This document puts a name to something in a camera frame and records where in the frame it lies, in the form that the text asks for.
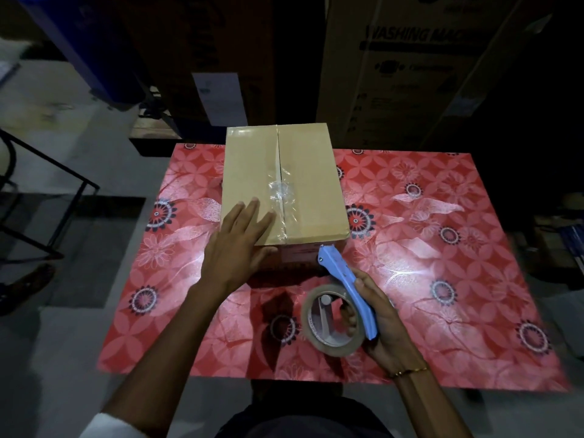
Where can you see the white paper label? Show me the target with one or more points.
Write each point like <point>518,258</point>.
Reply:
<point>220,99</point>

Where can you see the person's dark trousers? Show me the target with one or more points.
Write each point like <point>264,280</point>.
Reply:
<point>305,421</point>

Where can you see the white sleeve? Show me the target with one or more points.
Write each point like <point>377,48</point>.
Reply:
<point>109,427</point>

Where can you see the blue box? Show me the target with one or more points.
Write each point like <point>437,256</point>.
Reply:
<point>574,246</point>

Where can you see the blue tape dispenser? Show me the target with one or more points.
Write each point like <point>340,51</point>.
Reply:
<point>349,282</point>

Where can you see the person's left hand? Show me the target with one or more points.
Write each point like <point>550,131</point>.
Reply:
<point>230,259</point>

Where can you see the red floral tablecloth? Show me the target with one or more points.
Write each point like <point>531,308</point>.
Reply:
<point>433,269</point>

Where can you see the blue plastic panel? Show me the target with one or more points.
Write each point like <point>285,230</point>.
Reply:
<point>91,45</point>

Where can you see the person's left thumb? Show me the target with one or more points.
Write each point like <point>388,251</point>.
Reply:
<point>267,256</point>

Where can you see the person's left forearm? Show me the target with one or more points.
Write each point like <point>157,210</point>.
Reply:
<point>173,351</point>

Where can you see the dark cardboard carton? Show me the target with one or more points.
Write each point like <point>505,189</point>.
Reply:
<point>210,40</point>

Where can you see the person's right hand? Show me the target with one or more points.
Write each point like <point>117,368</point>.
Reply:
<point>388,323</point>

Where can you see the clear packing tape roll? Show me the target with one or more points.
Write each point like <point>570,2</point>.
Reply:
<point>312,335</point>

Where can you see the large printed appliance carton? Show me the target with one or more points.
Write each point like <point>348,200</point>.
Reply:
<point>410,72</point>

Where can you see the person's left middle finger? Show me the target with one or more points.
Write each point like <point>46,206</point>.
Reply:
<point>248,216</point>

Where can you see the person's right forearm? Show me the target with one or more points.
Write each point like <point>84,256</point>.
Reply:
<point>433,405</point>

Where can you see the clear tape strip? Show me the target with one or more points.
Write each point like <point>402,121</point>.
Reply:
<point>283,196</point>

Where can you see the person's right thumb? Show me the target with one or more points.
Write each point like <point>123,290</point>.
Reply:
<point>367,283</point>

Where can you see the black metal frame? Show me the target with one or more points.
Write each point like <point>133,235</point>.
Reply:
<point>68,209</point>

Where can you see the brown cardboard box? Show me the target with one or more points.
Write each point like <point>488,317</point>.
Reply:
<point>296,191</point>

